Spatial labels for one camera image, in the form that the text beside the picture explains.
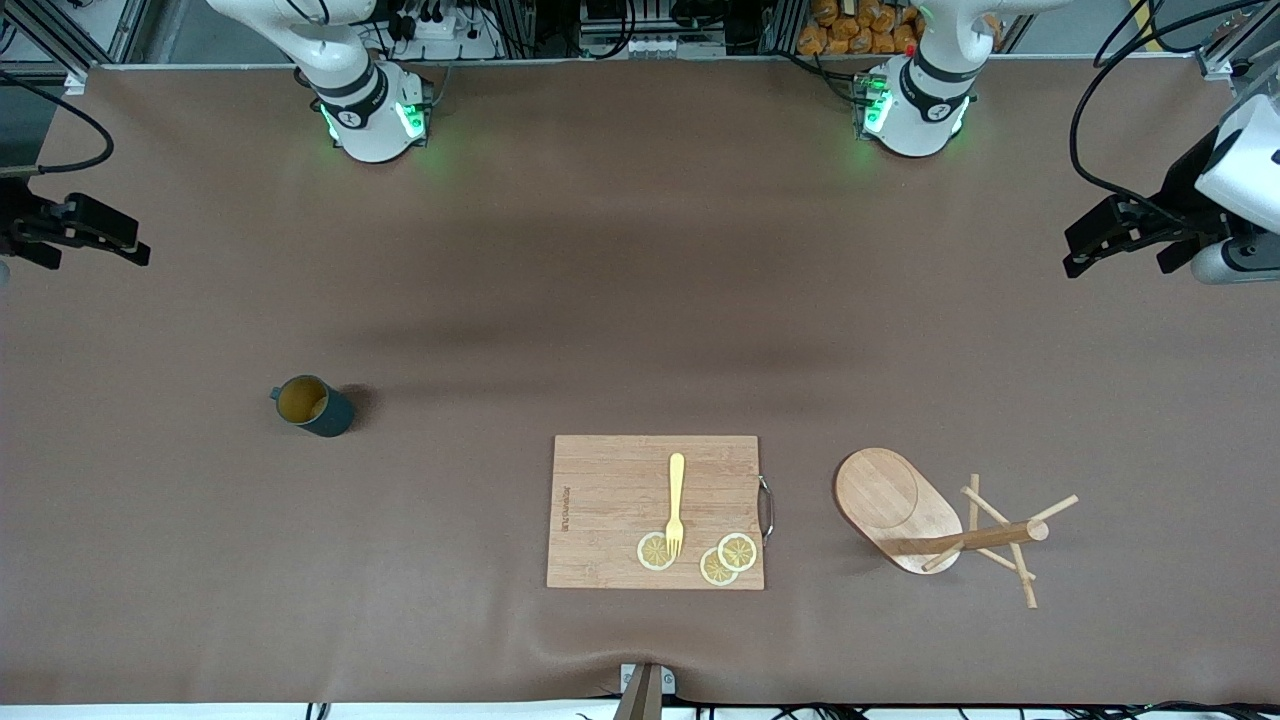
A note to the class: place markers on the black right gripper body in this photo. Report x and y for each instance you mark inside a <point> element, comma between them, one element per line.
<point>14,212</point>

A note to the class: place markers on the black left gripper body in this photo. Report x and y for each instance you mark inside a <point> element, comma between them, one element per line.
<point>1183,194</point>

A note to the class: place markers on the teal cup yellow inside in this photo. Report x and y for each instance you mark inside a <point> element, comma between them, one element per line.
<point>330,417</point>

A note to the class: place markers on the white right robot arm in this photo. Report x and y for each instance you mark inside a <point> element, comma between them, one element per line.
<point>370,120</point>

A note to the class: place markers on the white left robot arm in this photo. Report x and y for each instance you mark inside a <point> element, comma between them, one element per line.
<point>920,115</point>

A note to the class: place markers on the wooden mug tree rack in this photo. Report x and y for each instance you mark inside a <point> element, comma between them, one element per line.
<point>880,495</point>

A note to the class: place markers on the orange snack bag pile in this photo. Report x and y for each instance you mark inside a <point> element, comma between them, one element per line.
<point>840,35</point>

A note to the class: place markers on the white power strip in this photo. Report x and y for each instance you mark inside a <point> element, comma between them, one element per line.
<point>440,30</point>

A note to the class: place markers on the grey electronics box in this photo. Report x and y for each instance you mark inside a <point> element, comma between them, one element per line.
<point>655,45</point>

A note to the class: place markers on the lemon slice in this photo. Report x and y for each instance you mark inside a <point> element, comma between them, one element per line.
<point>714,570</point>
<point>652,553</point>
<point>738,551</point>

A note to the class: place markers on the yellow plastic fork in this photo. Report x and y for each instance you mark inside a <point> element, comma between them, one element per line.
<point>677,480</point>

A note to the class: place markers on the aluminium frame post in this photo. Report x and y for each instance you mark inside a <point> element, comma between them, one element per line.
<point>1215,62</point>
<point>72,78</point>

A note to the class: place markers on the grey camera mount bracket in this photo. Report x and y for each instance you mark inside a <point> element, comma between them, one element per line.
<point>645,700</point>

